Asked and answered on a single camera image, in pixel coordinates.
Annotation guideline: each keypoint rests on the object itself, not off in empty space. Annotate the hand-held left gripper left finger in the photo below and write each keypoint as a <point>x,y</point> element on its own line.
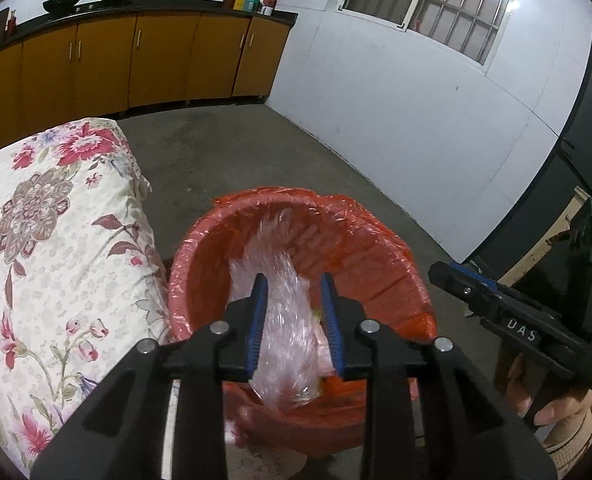
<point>258,330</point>

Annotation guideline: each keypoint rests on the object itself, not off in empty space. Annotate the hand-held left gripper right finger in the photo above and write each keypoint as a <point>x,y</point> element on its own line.
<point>331,330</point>

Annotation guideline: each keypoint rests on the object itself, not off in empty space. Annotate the clear plastic bag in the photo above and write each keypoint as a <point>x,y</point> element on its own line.
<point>286,320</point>

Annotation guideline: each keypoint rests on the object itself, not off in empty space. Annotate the black kitchen countertop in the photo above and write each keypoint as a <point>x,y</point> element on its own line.
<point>175,7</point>

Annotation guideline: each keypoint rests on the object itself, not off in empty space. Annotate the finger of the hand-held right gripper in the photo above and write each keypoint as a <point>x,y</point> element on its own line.
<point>521,327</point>
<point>481,275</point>

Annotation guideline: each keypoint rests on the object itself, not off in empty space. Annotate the red bottle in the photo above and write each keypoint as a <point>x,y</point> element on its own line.
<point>11,24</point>

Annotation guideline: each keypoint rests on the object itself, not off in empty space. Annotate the floral tablecloth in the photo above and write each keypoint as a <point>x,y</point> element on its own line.
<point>50,260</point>

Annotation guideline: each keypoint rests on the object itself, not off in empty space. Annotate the wooden lower cabinets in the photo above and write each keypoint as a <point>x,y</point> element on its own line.
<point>100,70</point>

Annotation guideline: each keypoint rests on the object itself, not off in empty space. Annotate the person's right hand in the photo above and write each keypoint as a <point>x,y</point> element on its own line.
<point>551,412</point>

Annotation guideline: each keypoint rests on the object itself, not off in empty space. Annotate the wooden board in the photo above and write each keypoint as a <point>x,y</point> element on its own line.
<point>573,210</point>

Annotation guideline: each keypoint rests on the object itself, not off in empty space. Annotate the barred window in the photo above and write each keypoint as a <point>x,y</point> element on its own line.
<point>426,5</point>

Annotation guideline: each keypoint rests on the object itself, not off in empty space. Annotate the dark door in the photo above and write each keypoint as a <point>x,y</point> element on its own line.
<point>576,160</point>

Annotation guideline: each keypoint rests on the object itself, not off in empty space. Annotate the red plastic waste basket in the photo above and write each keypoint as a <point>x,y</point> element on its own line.
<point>301,430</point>

